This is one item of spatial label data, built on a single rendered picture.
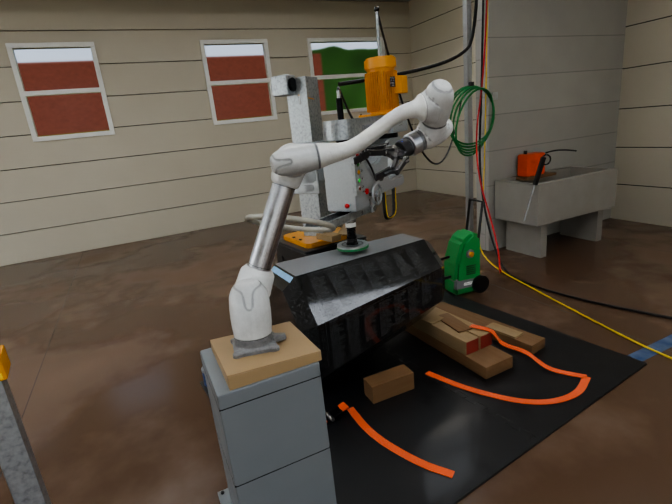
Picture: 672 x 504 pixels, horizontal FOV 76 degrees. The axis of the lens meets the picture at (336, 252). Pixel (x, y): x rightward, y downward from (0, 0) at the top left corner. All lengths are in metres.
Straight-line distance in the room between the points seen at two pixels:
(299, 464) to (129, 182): 7.14
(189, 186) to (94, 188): 1.55
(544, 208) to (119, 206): 6.76
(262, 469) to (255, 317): 0.59
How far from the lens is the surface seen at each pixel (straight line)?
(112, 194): 8.56
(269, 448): 1.85
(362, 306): 2.67
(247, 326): 1.73
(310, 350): 1.74
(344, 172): 2.76
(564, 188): 5.40
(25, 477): 1.98
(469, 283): 4.32
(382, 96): 3.35
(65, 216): 8.65
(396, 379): 2.83
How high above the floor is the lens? 1.68
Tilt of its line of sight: 16 degrees down
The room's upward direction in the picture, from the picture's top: 6 degrees counter-clockwise
